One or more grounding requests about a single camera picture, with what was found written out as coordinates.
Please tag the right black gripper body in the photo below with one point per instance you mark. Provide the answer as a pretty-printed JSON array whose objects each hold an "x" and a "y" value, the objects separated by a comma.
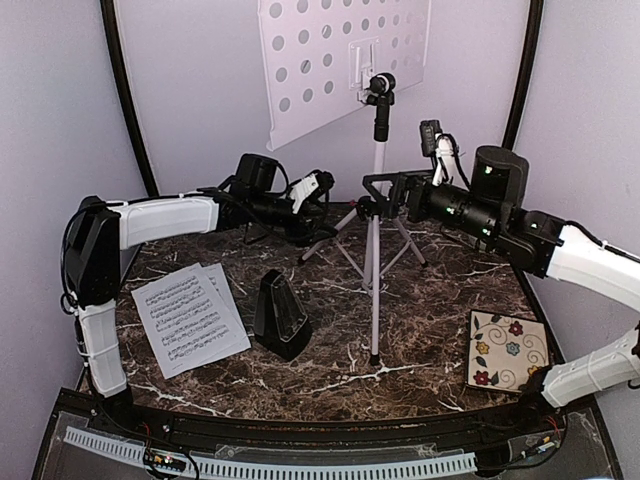
[{"x": 474, "y": 215}]

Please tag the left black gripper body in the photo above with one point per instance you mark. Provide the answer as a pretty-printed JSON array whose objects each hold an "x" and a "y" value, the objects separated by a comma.
[{"x": 262, "y": 211}]

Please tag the white music stand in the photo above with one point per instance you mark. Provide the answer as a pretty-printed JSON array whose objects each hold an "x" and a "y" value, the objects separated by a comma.
[{"x": 324, "y": 60}]

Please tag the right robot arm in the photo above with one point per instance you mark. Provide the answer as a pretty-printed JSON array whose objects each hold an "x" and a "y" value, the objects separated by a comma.
[{"x": 550, "y": 247}]

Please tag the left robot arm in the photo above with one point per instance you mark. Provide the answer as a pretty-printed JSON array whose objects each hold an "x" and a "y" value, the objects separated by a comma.
[{"x": 100, "y": 230}]

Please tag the back sheet music page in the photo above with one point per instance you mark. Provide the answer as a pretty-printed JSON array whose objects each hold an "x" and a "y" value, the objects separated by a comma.
[{"x": 219, "y": 292}]

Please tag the sheet music page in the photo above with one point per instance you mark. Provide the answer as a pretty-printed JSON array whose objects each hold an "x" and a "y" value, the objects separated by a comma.
[
  {"x": 219, "y": 292},
  {"x": 183, "y": 329}
]

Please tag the black metronome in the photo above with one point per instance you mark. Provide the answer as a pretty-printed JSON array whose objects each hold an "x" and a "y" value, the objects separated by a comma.
[{"x": 281, "y": 324}]

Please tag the front sheet music page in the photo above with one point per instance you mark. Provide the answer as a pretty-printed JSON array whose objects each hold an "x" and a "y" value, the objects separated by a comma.
[{"x": 183, "y": 329}]

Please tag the floral square coaster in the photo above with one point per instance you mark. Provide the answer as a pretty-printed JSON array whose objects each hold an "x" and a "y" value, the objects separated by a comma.
[{"x": 504, "y": 351}]

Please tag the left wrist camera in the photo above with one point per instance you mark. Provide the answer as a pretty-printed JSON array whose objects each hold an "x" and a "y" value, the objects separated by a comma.
[{"x": 311, "y": 187}]

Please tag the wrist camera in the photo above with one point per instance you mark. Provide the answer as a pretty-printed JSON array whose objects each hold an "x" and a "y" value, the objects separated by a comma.
[
  {"x": 311, "y": 187},
  {"x": 439, "y": 148}
]

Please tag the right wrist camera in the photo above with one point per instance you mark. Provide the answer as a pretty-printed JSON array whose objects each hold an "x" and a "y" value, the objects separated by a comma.
[{"x": 439, "y": 148}]

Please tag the right black corner post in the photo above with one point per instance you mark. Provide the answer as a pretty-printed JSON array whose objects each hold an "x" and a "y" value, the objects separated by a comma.
[{"x": 525, "y": 69}]

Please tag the black corner post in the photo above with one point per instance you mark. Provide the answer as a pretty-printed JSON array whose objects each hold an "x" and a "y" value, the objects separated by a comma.
[
  {"x": 525, "y": 69},
  {"x": 128, "y": 109}
]

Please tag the left black corner post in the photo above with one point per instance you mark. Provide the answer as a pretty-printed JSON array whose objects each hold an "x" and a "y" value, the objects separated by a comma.
[{"x": 128, "y": 109}]

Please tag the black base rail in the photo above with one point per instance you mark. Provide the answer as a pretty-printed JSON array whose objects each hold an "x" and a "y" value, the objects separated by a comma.
[{"x": 183, "y": 423}]

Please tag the grey cable duct strip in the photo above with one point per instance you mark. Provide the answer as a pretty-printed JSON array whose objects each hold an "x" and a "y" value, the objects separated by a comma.
[{"x": 245, "y": 463}]

